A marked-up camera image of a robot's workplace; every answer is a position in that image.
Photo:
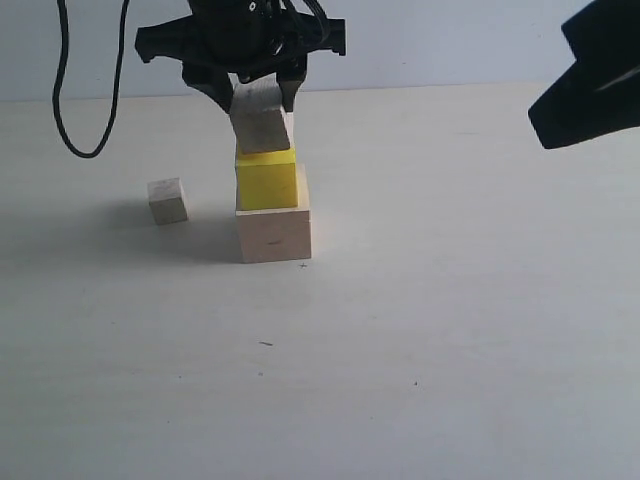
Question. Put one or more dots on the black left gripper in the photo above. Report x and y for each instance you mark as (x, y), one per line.
(250, 39)

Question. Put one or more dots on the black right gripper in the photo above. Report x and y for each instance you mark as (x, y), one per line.
(599, 94)

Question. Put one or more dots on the medium wooden cube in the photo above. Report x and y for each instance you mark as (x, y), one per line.
(258, 118)

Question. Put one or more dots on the yellow cube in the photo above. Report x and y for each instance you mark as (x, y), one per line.
(266, 180)

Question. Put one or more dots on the large wooden cube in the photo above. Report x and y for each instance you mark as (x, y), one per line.
(272, 235)

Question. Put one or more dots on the small wooden cube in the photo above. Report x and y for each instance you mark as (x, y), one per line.
(166, 200)

